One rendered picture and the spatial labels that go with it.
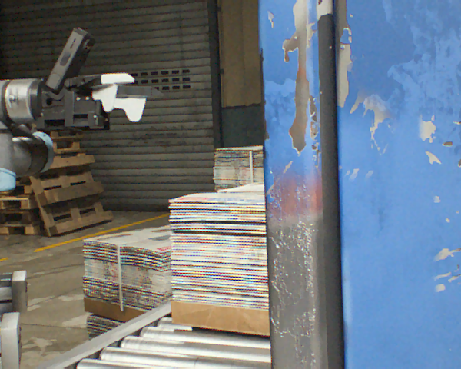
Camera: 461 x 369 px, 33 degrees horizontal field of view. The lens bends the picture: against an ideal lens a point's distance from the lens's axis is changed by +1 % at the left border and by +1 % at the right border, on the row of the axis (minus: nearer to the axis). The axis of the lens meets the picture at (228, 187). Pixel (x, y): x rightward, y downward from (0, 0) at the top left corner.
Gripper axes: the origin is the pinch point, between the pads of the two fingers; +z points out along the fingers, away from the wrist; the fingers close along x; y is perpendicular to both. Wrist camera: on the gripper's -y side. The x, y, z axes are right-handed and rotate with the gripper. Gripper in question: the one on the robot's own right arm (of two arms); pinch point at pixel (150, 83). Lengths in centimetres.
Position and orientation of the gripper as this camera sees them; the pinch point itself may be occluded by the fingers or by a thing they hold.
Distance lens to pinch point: 132.0
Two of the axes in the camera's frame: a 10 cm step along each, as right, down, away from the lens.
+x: -2.3, -0.4, -9.7
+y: 0.1, 10.0, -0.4
